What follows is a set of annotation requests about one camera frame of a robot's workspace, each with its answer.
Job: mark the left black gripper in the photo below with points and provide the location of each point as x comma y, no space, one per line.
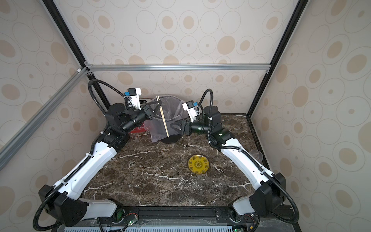
148,110

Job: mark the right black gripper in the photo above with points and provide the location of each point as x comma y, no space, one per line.
185,127

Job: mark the disposable chopsticks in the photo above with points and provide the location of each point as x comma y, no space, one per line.
163,118

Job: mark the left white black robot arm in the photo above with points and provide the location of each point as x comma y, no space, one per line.
61,203

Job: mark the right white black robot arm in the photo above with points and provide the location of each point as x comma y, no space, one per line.
270,189

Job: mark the clear plastic bin liner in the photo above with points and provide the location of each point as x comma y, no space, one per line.
174,110

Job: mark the red white toaster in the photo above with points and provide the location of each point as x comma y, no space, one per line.
139,129

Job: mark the yellow round plate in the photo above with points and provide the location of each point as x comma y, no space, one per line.
198,164

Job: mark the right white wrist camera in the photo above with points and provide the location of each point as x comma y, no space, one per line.
192,109

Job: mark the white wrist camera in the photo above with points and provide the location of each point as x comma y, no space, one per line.
192,109
132,99

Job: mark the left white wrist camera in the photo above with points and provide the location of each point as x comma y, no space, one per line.
132,99

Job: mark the back aluminium frame bar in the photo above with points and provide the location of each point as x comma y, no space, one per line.
180,67

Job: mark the aluminium frame bar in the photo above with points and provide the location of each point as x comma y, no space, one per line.
23,135
180,67

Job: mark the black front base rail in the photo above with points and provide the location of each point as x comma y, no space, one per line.
184,219

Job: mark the left black corner post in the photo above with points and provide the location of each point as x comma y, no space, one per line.
55,14

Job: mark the black corner post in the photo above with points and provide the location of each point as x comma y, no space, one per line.
55,14
292,23

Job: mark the left aluminium frame bar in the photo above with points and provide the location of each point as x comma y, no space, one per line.
23,135

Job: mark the right black corner post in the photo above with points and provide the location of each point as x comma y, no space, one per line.
292,23

